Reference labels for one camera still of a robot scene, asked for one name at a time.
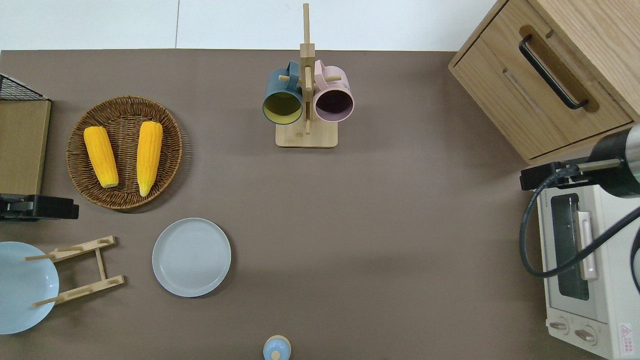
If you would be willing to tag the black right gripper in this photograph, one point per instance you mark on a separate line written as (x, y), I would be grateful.
(537, 179)

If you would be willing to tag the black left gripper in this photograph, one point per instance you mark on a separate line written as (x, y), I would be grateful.
(55, 207)

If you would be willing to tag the gray round plate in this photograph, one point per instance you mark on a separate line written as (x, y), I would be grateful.
(191, 257)

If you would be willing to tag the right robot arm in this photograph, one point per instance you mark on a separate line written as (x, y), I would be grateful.
(617, 160)

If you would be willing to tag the wooden plate rack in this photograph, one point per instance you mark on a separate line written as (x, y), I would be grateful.
(102, 265)

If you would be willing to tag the light blue plate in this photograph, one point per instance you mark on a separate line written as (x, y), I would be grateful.
(20, 290)

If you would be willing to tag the wooden shelf board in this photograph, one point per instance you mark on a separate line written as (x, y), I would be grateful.
(22, 150)

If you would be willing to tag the orange-yellow corn cob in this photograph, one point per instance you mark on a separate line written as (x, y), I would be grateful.
(100, 156)

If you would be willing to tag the yellow corn cob pale tip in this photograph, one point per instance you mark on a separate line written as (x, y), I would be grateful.
(149, 157)

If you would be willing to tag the wooden drawer cabinet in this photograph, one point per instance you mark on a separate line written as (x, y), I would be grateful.
(500, 75)

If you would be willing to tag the round wicker basket tray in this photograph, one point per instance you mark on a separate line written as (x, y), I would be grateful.
(125, 112)

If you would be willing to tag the white toaster oven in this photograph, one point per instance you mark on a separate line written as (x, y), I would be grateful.
(607, 280)

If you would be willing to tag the toaster oven knob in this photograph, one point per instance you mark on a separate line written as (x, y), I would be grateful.
(585, 335)
(559, 326)

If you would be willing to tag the pink mug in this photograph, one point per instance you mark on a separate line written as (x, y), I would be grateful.
(336, 85)

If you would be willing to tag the wooden mug rack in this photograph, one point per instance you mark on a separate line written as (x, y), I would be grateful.
(306, 136)

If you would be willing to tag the dark teal mug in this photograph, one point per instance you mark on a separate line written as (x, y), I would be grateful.
(279, 86)

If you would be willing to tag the blue jar with wooden knob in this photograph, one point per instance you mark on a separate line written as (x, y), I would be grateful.
(276, 347)

